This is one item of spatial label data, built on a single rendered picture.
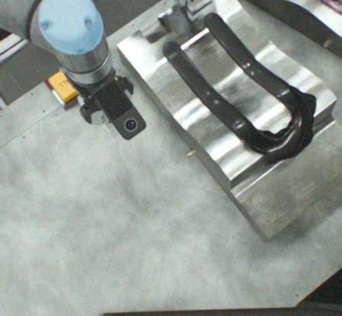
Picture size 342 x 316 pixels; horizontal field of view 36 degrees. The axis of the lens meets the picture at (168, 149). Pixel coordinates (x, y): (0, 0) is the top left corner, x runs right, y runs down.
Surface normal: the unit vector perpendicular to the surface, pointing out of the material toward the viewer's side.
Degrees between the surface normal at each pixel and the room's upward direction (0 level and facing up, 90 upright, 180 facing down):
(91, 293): 0
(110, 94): 29
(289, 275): 0
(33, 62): 0
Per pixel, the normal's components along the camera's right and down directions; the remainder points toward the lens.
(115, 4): -0.04, -0.25
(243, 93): -0.30, -0.58
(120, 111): 0.22, 0.17
